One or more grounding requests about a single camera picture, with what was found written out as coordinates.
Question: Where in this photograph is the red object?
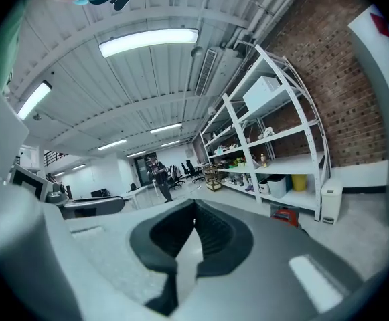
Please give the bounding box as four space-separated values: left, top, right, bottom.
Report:
270 208 300 229

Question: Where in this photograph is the white metal shelf rack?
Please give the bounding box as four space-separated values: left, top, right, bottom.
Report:
199 44 333 222

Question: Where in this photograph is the wooden trolley cart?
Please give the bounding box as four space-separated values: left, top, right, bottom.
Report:
203 166 223 192

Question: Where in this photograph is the yellow bucket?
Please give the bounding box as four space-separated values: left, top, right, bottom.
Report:
291 174 308 193

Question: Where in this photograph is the black office chair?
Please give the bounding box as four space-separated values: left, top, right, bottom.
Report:
181 159 206 185
168 165 186 190

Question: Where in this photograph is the grey bin with dark lid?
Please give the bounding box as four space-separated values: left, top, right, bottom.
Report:
267 175 287 199

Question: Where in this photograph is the ceiling tube light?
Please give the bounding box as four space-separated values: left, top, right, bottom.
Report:
16 80 53 121
97 138 128 152
98 28 200 59
149 122 183 135

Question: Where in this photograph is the white pedal trash bin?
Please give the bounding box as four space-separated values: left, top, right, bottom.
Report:
320 177 344 225

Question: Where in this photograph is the ceiling air vent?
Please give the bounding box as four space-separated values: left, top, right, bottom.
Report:
193 48 218 98

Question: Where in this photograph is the grey cabinet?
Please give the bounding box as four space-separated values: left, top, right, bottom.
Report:
347 3 389 227

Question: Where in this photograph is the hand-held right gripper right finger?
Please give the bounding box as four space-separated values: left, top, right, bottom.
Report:
179 198 363 321

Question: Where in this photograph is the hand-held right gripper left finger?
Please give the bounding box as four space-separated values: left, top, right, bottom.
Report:
43 198 197 321

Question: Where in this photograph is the white rectangular table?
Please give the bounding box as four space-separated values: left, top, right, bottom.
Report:
122 184 155 211

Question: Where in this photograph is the person's green shirt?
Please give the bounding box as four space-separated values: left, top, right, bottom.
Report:
0 0 25 92

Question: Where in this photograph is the white box on shelf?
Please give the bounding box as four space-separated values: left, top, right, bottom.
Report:
242 76 283 114

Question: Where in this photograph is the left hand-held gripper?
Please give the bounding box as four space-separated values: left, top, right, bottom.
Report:
8 164 126 221

